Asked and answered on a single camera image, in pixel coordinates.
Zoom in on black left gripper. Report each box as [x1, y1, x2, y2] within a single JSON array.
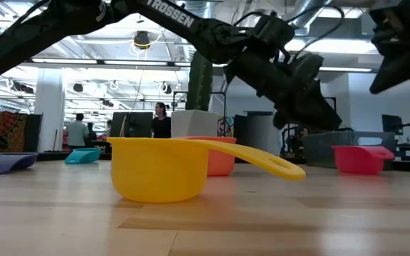
[[226, 49, 342, 132]]

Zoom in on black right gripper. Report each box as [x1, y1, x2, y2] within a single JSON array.
[[369, 0, 410, 95]]

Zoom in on pink measuring cup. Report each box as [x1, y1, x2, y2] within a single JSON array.
[[332, 144, 395, 175]]

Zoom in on orange measuring cup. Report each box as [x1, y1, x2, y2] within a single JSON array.
[[179, 136, 237, 177]]

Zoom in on yellow measuring cup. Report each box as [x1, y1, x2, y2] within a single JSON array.
[[107, 137, 307, 203]]

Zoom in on teal measuring cup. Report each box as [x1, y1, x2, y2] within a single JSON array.
[[64, 147, 102, 165]]

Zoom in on purple-blue measuring cup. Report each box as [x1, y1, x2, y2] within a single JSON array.
[[0, 152, 39, 175]]

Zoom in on black monitor on arm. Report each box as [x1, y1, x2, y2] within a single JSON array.
[[382, 113, 410, 161]]

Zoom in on grey plastic basket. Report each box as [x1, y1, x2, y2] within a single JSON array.
[[303, 130, 395, 171]]

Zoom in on grey cabinet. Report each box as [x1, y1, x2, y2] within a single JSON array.
[[233, 112, 280, 156]]

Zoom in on colourful poster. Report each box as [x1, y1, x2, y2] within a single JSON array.
[[217, 116, 235, 138]]

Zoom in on green cactus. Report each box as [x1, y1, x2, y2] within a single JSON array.
[[185, 51, 214, 112]]

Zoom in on white plant pot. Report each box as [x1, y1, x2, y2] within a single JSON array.
[[171, 109, 219, 139]]

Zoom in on person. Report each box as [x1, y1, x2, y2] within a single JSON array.
[[86, 122, 98, 142], [66, 112, 90, 150], [151, 102, 172, 139]]

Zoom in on black computer monitor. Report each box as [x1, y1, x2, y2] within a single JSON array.
[[110, 112, 154, 139]]

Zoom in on black ceiling fixture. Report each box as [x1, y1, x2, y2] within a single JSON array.
[[132, 31, 152, 49]]

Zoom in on white pillar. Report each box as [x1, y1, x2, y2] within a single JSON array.
[[33, 67, 65, 154]]

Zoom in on patterned colourful tapestry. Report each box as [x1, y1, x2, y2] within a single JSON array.
[[0, 110, 43, 153]]

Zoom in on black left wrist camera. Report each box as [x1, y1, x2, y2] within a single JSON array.
[[251, 13, 295, 47]]

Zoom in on silver ventilation duct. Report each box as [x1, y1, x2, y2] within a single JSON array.
[[290, 0, 337, 29]]

